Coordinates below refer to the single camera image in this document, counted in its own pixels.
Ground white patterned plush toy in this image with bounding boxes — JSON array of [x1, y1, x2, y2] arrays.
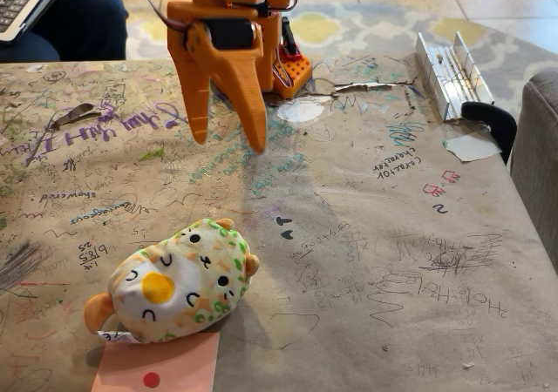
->
[[83, 217, 261, 346]]

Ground grey yellow patterned rug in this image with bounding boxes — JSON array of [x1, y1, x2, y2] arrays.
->
[[126, 0, 558, 118]]

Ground person's navy trousers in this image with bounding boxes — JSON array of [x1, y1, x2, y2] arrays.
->
[[0, 0, 131, 64]]

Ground silver laptop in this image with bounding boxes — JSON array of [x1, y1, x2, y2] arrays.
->
[[0, 0, 74, 44]]

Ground scribbled brown paper cover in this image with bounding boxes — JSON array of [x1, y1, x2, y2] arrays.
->
[[0, 54, 558, 392]]

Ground aluminium miter box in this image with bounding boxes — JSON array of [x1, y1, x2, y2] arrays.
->
[[414, 30, 495, 124]]

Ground white tape piece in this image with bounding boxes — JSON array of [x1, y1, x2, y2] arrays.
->
[[442, 132, 503, 163]]

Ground black clamp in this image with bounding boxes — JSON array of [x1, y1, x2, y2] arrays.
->
[[459, 101, 518, 166]]

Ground pink paper sheet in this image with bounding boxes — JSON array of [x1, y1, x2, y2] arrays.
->
[[90, 331, 221, 392]]

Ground grey sofa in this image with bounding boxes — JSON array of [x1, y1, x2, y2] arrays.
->
[[509, 70, 558, 276]]

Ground striped gripper servo cable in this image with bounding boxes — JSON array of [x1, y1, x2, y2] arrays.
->
[[144, 0, 194, 32]]

